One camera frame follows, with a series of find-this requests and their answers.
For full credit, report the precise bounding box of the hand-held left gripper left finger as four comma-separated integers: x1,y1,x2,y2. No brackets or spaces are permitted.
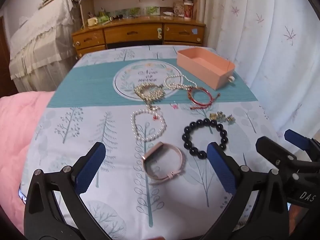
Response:
24,142,107,240

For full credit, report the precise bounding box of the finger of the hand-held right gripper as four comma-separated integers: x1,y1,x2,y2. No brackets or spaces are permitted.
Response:
284,129,320,157
255,136,320,208

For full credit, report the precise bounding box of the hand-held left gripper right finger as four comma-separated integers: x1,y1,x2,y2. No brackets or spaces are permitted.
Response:
206,142,290,240

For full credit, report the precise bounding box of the black bead bracelet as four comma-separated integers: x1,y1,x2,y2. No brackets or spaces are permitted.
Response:
182,119,229,159

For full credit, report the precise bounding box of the pearl bracelet with red charm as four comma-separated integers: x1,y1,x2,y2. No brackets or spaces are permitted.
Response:
130,109,167,142

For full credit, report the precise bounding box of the pink strap watch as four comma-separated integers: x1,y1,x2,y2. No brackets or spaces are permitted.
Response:
142,142,185,180

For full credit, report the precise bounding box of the red string bracelet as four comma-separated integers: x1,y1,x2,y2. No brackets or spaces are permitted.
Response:
187,86,220,110

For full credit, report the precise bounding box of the white pearl necklace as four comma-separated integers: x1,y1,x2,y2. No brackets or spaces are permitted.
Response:
164,71,198,91

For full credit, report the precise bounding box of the gold chain bracelet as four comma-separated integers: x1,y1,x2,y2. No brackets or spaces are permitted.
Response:
134,83,166,110

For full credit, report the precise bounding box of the pink cardboard box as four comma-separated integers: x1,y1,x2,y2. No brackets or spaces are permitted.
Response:
177,47,236,90

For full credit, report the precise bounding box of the pile of small gold earrings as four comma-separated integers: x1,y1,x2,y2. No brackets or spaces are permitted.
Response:
209,112,236,125

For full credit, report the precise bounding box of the tree print tablecloth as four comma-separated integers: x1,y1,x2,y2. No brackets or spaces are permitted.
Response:
21,45,288,240

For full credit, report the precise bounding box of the pink blanket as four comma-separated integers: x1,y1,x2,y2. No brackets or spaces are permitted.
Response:
0,91,55,233

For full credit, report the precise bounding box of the white leaf print curtain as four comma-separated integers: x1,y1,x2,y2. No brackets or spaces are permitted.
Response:
200,0,320,153

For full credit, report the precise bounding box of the cream lace cover cloth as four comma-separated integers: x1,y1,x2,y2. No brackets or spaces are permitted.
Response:
9,0,82,92

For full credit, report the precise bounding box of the wooden desk with drawers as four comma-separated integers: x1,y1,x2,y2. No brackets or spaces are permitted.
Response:
71,0,206,59

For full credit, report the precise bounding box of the red patterned paper cup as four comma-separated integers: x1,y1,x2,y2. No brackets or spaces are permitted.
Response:
184,1,194,20

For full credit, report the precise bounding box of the floral paper box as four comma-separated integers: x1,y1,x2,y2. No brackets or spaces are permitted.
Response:
173,0,185,17

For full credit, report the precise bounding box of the row of green pictures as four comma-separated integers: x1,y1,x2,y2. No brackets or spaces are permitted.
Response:
107,6,160,18

